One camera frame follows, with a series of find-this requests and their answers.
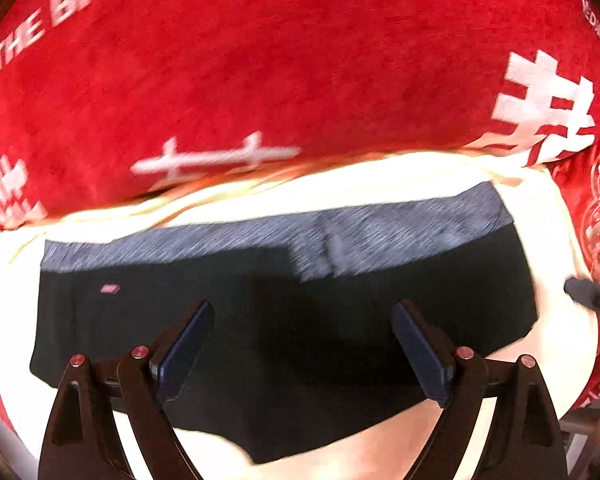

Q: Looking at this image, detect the cream bed sheet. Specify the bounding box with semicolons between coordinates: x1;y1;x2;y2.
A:
0;152;600;480

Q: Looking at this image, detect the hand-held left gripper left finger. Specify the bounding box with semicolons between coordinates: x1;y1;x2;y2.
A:
37;299;216;480

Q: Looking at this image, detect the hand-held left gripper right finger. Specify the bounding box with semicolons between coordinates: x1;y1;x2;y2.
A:
391;299;568;480

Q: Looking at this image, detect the black underwear with grey waistband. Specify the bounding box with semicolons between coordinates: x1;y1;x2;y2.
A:
29;180;540;465

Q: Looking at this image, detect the bedside furniture frame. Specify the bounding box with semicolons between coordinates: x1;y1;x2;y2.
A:
560;400;600;480

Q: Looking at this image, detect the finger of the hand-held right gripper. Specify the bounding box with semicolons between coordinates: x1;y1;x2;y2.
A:
564;276;600;320

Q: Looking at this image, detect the red blanket with white characters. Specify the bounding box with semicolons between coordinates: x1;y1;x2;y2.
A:
0;0;600;436

